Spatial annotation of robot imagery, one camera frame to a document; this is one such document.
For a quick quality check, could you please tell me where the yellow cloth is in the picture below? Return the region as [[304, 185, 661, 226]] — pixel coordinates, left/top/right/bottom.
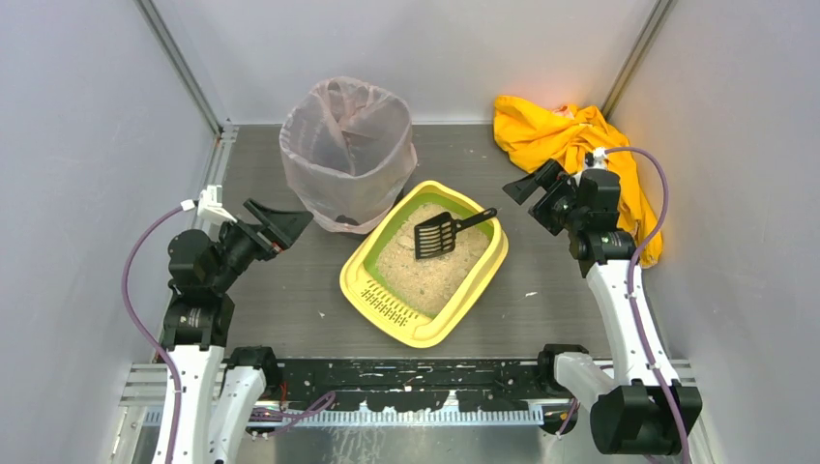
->
[[493, 96, 658, 243]]

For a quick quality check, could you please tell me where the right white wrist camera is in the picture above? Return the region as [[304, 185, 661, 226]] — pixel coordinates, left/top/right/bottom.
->
[[581, 147, 608, 171]]

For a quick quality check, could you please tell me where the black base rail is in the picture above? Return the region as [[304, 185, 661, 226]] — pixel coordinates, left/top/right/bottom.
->
[[261, 358, 571, 413]]

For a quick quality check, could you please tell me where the yellow litter box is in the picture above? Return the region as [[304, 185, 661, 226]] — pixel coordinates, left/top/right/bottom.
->
[[339, 181, 509, 348]]

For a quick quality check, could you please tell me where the trash bin with pink bag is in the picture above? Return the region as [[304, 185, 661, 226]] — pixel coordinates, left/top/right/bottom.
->
[[278, 76, 418, 236]]

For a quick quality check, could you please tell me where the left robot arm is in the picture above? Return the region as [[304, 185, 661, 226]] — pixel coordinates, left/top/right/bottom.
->
[[152, 199, 313, 463]]

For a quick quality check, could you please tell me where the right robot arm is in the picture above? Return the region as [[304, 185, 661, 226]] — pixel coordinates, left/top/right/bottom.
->
[[503, 159, 702, 459]]

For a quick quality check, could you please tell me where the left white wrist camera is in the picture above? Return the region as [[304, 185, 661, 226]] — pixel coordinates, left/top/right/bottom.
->
[[196, 185, 237, 225]]

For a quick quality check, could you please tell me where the black litter scoop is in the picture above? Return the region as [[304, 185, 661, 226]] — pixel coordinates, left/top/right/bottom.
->
[[413, 208, 497, 260]]

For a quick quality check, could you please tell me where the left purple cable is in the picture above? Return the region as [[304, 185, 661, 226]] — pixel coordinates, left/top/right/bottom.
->
[[121, 203, 194, 464]]

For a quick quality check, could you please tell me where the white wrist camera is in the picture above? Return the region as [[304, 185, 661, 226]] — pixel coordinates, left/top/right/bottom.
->
[[581, 147, 608, 171], [196, 185, 237, 225]]

